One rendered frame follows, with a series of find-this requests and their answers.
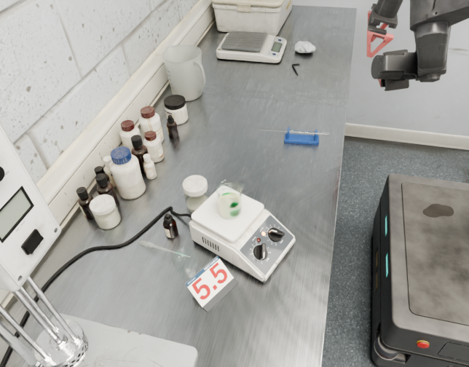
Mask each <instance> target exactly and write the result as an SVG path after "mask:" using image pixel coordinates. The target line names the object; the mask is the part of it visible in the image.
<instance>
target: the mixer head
mask: <svg viewBox="0 0 469 367"><path fill-rule="evenodd" d="M60 233H61V228H60V226H59V224H58V222H57V221H56V219H55V217H54V216H53V214H52V211H51V210H50V208H49V206H48V204H47V203H46V201H45V199H44V198H43V196H42V194H41V192H40V191H39V189H38V187H37V185H36V184H35V182H34V180H33V178H32V177H31V174H30V173H29V172H28V169H27V167H26V166H25V164H24V162H23V161H22V159H21V157H20V155H19V154H18V152H17V150H16V148H15V147H14V145H13V143H12V141H11V140H10V138H9V136H8V135H7V132H6V130H5V129H4V127H3V125H2V124H1V122H0V289H2V290H6V291H11V292H15V291H18V290H20V288H21V287H22V285H23V284H24V282H25V281H26V280H27V279H28V277H29V276H30V274H31V273H32V271H34V269H35V268H36V266H37V265H38V263H39V262H40V261H41V260H42V258H43V257H44V255H45V254H46V252H47V251H48V250H49V249H50V247H51V246H52V244H53V243H54V241H56V239H57V238H58V236H59V235H60Z"/></svg>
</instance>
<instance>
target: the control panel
mask: <svg viewBox="0 0 469 367"><path fill-rule="evenodd" d="M273 227H275V228H278V229H279V230H280V231H282V232H285V235H284V236H283V237H282V238H281V240H280V241H278V242H273V241H271V240H270V238H269V236H268V231H269V230H270V229H271V228H273ZM262 232H265V235H263V234H262ZM257 238H259V239H260V242H258V241H257ZM292 239H293V236H292V235H291V234H290V233H289V232H288V231H287V230H286V229H285V228H284V227H283V226H282V225H281V224H279V223H278V222H277V221H276V220H275V219H274V218H273V217H272V216H271V215H269V216H268V217H267V219H266V220H265V221H264V222H263V223H262V225H261V226H260V227H259V228H258V229H257V230H256V231H255V232H254V234H253V235H252V236H251V237H250V239H249V240H248V241H247V242H246V243H245V244H244V246H242V247H241V249H240V252H241V253H242V254H243V255H244V256H245V257H246V258H247V259H248V260H249V261H251V262H252V263H253V264H254V265H255V266H256V267H257V268H258V269H259V270H260V271H261V272H262V273H263V274H264V275H265V274H266V273H268V271H269V270H270V268H271V267H272V265H273V264H274V263H275V262H276V261H277V259H278V258H279V257H280V255H281V254H282V252H283V251H284V250H285V249H286V247H287V246H288V244H289V243H290V242H291V241H292ZM262 243H265V244H266V249H267V251H268V256H267V257H266V258H265V259H264V260H258V259H257V258H256V257H255V256H254V254H253V249H254V248H255V247H256V246H257V245H261V244H262Z"/></svg>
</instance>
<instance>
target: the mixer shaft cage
mask: <svg viewBox="0 0 469 367"><path fill-rule="evenodd" d="M26 282H27V283H28V284H29V286H30V287H31V288H32V290H33V291H34V293H35V294H36V295H37V296H38V297H39V298H40V300H41V301H42V302H43V304H44V305H45V307H46V308H47V309H48V310H49V311H50V312H51V314H52V315H53V316H54V318H55V319H56V320H57V321H56V322H54V323H53V322H52V321H51V320H50V319H49V318H48V317H47V315H46V314H45V313H44V311H43V310H42V309H41V308H40V306H39V305H38V304H37V303H36V302H35V301H34V299H33V298H32V297H31V295H30V294H29V293H28V292H27V290H26V289H25V288H24V287H23V286H22V287H21V288H20V290H18V291H15V292H12V293H13V295H14V296H15V297H16V298H17V300H18V301H19V302H20V303H21V304H22V305H23V306H24V307H25V308H26V309H27V310H28V312H29V313H30V314H31V315H32V316H33V318H34V319H35V320H36V321H37V323H38V324H39V325H40V326H41V327H42V328H43V329H44V330H43V331H42V332H41V333H40V335H39V337H38V338H37V340H36V341H35V340H34V339H33V338H32V337H31V336H30V335H29V334H28V333H27V332H26V331H25V330H24V329H23V328H22V326H21V325H20V324H19V323H18V322H17V321H16V320H15V319H14V318H13V317H12V316H11V315H10V314H9V313H8V312H7V311H6V310H5V308H3V306H1V305H0V315H1V316H2V317H3V318H4V319H5V320H6V321H7V322H8V323H9V324H10V325H11V326H12V327H13V328H14V329H15V330H16V331H17V332H18V333H19V334H20V335H21V336H22V337H23V338H24V339H25V340H26V341H27V342H28V343H29V344H30V345H31V346H32V347H33V348H34V354H35V357H36V359H37V360H38V362H39V363H41V364H42V365H43V366H45V367H77V366H78V365H79V364H80V363H81V362H82V361H83V360H84V357H85V356H86V354H87V351H88V346H89V343H88V339H87V337H86V335H85V334H84V331H83V329H82V327H81V326H80V324H78V323H77V322H76V321H74V320H64V319H63V318H62V317H61V316H60V314H59V313H58V311H57V310H56V308H54V306H53V305H52V303H51V302H50V300H49V299H48V298H47V297H46V296H45V295H44V293H43V292H42V290H41V289H40V287H39V286H38V285H37V284H36V282H35V281H34V280H33V278H32V277H31V276H29V277H28V279H27V280H26Z"/></svg>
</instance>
